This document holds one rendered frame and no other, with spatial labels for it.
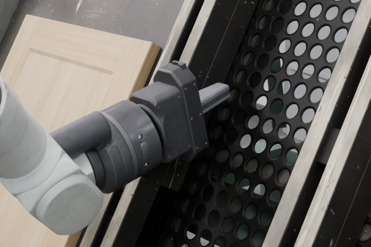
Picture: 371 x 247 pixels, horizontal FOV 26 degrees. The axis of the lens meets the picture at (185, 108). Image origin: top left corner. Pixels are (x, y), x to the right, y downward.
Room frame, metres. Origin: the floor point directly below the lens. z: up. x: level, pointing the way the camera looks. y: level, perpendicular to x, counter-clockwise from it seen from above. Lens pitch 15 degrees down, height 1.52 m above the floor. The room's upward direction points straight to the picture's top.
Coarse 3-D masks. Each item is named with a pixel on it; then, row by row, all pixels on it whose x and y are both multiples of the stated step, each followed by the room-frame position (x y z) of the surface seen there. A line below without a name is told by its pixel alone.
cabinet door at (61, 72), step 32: (32, 32) 1.39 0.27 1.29; (64, 32) 1.32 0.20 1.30; (96, 32) 1.26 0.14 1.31; (32, 64) 1.35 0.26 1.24; (64, 64) 1.28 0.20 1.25; (96, 64) 1.22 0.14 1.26; (128, 64) 1.16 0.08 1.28; (32, 96) 1.30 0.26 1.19; (64, 96) 1.24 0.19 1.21; (96, 96) 1.18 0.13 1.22; (128, 96) 1.12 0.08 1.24; (0, 192) 1.22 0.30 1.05; (0, 224) 1.18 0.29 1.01; (32, 224) 1.13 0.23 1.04
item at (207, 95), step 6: (216, 84) 0.98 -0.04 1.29; (222, 84) 0.97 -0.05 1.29; (204, 90) 0.97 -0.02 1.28; (210, 90) 0.96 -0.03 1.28; (216, 90) 0.96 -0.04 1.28; (222, 90) 0.96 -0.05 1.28; (228, 90) 0.97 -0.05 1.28; (204, 96) 0.95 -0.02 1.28; (210, 96) 0.95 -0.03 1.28; (216, 96) 0.95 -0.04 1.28; (204, 102) 0.94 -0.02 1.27; (210, 102) 0.95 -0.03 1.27
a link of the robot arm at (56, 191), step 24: (48, 144) 0.74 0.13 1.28; (48, 168) 0.73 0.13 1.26; (72, 168) 0.74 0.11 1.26; (24, 192) 0.73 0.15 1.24; (48, 192) 0.73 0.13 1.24; (72, 192) 0.75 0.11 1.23; (96, 192) 0.78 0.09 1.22; (48, 216) 0.74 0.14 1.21; (72, 216) 0.77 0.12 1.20; (96, 216) 0.81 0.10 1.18
